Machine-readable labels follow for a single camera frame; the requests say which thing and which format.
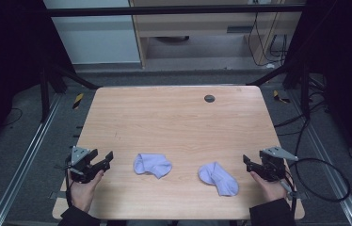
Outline aluminium floor rail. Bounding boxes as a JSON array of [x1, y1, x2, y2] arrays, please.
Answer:
[[289, 89, 352, 226], [0, 93, 63, 226]]

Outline light purple sock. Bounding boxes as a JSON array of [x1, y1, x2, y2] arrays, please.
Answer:
[[133, 153, 173, 180], [198, 161, 240, 198]]

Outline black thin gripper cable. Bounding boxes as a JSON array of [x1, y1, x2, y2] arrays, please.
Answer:
[[63, 158, 74, 209]]

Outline yellow black striped tape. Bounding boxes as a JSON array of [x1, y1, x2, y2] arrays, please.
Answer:
[[72, 92, 85, 110], [272, 89, 292, 105]]

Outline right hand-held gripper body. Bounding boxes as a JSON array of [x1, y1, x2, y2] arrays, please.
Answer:
[[257, 146, 299, 184]]

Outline hanging black desk cables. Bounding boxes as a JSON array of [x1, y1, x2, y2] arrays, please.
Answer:
[[247, 11, 289, 68]]

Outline white cabinet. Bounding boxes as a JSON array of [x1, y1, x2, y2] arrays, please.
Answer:
[[42, 0, 142, 66]]

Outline black floor cable bundle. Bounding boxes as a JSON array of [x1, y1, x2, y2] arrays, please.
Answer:
[[273, 93, 330, 158]]

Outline black horizontal frame bar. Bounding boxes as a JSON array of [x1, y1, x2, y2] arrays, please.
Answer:
[[45, 4, 306, 18]]

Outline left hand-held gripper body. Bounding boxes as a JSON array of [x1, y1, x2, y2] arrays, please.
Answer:
[[65, 145, 105, 185]]

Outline black looped gripper cable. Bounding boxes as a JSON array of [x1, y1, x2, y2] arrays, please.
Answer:
[[285, 157, 351, 218]]

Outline person's left hand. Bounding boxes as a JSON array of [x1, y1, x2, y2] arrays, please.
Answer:
[[68, 169, 105, 214]]

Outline black metal stand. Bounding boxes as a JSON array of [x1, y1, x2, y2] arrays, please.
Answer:
[[38, 60, 103, 124], [247, 57, 312, 120]]

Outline person's right hand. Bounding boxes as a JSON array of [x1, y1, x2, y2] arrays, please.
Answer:
[[249, 170, 292, 203]]

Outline light wooden desk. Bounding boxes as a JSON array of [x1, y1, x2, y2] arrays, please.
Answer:
[[128, 0, 306, 70]]

